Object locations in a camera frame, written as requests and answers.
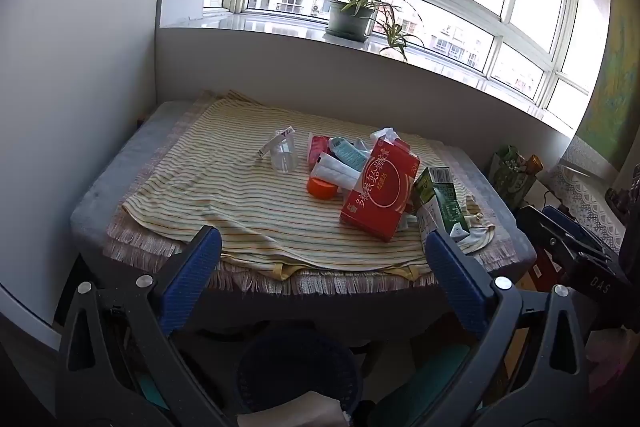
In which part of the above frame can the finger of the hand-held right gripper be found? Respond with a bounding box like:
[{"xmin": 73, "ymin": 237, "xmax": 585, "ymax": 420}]
[
  {"xmin": 515, "ymin": 207, "xmax": 576, "ymax": 268},
  {"xmin": 542, "ymin": 205, "xmax": 618, "ymax": 258}
]

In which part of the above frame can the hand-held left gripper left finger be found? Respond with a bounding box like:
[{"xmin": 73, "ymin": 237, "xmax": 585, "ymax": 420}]
[{"xmin": 55, "ymin": 224, "xmax": 236, "ymax": 427}]

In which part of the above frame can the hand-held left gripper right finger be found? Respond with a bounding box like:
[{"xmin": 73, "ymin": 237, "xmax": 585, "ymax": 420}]
[{"xmin": 425, "ymin": 229, "xmax": 588, "ymax": 427}]

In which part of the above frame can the blue plastic basket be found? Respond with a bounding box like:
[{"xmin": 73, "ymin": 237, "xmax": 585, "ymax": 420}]
[{"xmin": 235, "ymin": 327, "xmax": 361, "ymax": 427}]

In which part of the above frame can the clear plastic jar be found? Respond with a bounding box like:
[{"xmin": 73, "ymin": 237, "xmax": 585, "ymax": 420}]
[{"xmin": 270, "ymin": 139, "xmax": 299, "ymax": 175}]

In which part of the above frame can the translucent white plastic bag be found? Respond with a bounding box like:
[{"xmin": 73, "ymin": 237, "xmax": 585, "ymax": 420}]
[{"xmin": 370, "ymin": 127, "xmax": 402, "ymax": 145}]

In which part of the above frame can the white lace cloth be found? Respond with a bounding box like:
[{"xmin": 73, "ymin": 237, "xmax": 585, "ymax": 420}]
[{"xmin": 542, "ymin": 147, "xmax": 636, "ymax": 253}]

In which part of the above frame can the fringed woven tablecloth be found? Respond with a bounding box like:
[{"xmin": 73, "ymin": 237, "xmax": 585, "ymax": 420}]
[{"xmin": 102, "ymin": 94, "xmax": 538, "ymax": 298}]

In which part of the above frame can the dark ornament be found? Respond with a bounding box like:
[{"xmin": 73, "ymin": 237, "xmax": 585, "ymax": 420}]
[{"xmin": 605, "ymin": 167, "xmax": 640, "ymax": 220}]

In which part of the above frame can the green gift bag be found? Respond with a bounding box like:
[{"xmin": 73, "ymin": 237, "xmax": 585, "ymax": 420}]
[{"xmin": 487, "ymin": 144, "xmax": 545, "ymax": 212}]

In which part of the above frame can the green drink carton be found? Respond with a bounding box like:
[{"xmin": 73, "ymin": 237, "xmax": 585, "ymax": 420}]
[{"xmin": 412, "ymin": 166, "xmax": 471, "ymax": 248}]

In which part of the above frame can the yellow striped cloth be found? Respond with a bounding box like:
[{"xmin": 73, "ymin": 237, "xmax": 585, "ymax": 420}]
[{"xmin": 122, "ymin": 89, "xmax": 496, "ymax": 280}]

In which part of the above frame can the red cardboard box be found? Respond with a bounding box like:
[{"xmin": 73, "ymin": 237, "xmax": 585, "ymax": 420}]
[{"xmin": 340, "ymin": 139, "xmax": 420, "ymax": 243}]

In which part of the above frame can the grey table cover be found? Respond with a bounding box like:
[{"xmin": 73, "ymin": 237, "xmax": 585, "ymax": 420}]
[{"xmin": 70, "ymin": 99, "xmax": 538, "ymax": 338}]

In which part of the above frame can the white tube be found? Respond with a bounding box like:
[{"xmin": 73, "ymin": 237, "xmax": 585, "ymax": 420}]
[{"xmin": 312, "ymin": 152, "xmax": 361, "ymax": 194}]

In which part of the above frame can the orange lid container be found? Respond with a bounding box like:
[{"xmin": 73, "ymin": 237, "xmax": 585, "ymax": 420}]
[{"xmin": 306, "ymin": 177, "xmax": 341, "ymax": 198}]

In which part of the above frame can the light blue packet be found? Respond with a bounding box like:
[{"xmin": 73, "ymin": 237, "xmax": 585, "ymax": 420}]
[{"xmin": 327, "ymin": 137, "xmax": 371, "ymax": 172}]

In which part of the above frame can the pink packet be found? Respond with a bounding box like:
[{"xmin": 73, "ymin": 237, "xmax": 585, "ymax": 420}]
[{"xmin": 309, "ymin": 134, "xmax": 331, "ymax": 168}]

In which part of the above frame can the crumpled white tissue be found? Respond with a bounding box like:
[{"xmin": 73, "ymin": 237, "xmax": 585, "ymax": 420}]
[{"xmin": 287, "ymin": 389, "xmax": 353, "ymax": 427}]

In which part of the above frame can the white cabinet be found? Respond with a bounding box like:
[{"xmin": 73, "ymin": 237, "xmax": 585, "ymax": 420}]
[{"xmin": 0, "ymin": 0, "xmax": 168, "ymax": 343}]

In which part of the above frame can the white window sill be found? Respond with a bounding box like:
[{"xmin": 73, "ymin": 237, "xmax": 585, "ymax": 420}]
[{"xmin": 160, "ymin": 12, "xmax": 576, "ymax": 135}]

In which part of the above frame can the potted spider plant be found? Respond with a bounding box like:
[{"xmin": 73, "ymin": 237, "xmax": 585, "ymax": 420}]
[{"xmin": 302, "ymin": 0, "xmax": 426, "ymax": 62}]

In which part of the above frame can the green yellow wall painting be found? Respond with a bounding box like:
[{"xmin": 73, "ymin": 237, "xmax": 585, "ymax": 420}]
[{"xmin": 575, "ymin": 0, "xmax": 640, "ymax": 172}]

